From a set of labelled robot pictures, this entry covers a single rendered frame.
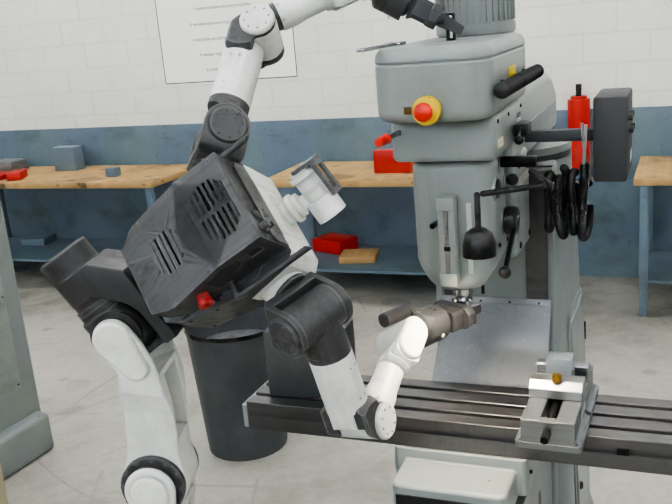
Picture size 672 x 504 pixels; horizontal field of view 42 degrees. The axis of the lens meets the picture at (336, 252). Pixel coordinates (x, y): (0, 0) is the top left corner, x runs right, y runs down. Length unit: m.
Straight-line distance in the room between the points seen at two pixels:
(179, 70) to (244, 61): 5.39
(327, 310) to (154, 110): 5.92
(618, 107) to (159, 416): 1.28
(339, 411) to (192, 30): 5.69
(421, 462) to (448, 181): 0.71
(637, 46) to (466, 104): 4.42
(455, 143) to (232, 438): 2.48
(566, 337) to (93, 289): 1.39
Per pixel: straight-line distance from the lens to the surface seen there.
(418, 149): 1.97
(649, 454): 2.15
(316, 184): 1.74
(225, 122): 1.79
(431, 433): 2.22
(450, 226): 1.99
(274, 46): 1.98
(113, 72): 7.66
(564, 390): 2.12
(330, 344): 1.68
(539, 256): 2.49
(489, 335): 2.54
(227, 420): 4.09
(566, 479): 2.78
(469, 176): 1.99
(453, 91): 1.84
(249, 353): 3.93
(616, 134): 2.22
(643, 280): 5.67
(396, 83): 1.87
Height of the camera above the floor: 1.97
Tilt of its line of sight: 15 degrees down
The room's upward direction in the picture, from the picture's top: 5 degrees counter-clockwise
